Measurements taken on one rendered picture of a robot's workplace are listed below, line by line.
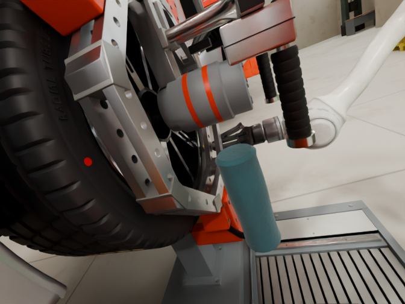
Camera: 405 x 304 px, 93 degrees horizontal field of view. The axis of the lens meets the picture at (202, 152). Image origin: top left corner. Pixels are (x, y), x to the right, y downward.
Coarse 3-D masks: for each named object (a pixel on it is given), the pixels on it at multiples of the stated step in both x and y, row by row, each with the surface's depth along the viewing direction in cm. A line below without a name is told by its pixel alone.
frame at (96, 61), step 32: (128, 0) 41; (160, 0) 47; (96, 32) 24; (96, 64) 22; (192, 64) 67; (96, 96) 25; (128, 96) 26; (96, 128) 26; (128, 128) 25; (128, 160) 28; (160, 160) 29; (160, 192) 29; (192, 192) 36
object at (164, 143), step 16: (128, 32) 52; (128, 48) 58; (128, 64) 46; (144, 64) 53; (144, 80) 53; (144, 96) 55; (160, 128) 60; (176, 144) 76; (192, 144) 74; (112, 160) 31; (176, 160) 60; (192, 160) 70; (192, 176) 65
